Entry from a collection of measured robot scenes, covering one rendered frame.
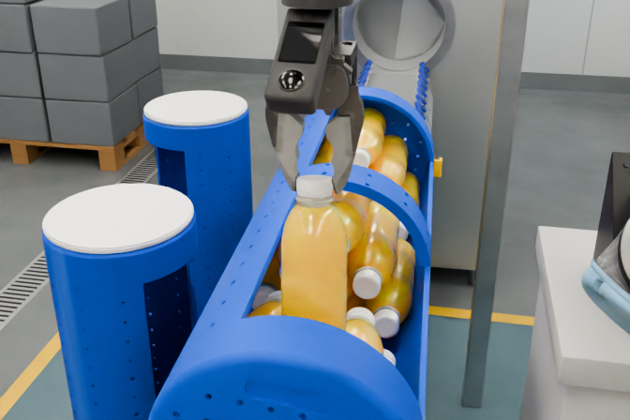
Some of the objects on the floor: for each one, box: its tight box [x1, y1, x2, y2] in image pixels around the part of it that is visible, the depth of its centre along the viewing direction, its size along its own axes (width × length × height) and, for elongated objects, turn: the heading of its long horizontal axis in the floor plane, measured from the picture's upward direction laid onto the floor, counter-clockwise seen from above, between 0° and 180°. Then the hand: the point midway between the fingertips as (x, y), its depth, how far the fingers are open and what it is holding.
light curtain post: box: [462, 0, 535, 409], centre depth 208 cm, size 6×6×170 cm
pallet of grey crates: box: [0, 0, 164, 172], centre depth 440 cm, size 120×80×119 cm
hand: (315, 183), depth 78 cm, fingers closed on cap, 4 cm apart
